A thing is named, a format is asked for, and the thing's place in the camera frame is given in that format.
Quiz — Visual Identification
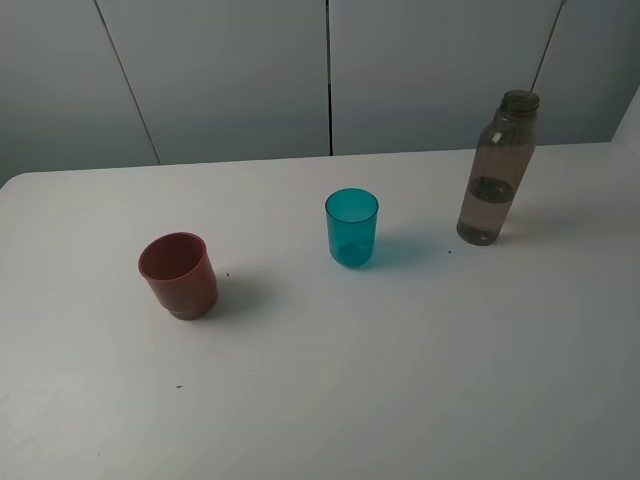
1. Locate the teal translucent plastic cup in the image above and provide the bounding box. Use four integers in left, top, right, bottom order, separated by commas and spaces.
325, 188, 379, 268

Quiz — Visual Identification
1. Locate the red plastic cup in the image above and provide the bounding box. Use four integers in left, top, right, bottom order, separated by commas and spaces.
138, 232, 218, 320

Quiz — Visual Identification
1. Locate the smoky translucent plastic bottle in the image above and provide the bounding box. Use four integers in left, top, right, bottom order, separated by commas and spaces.
456, 90, 540, 246

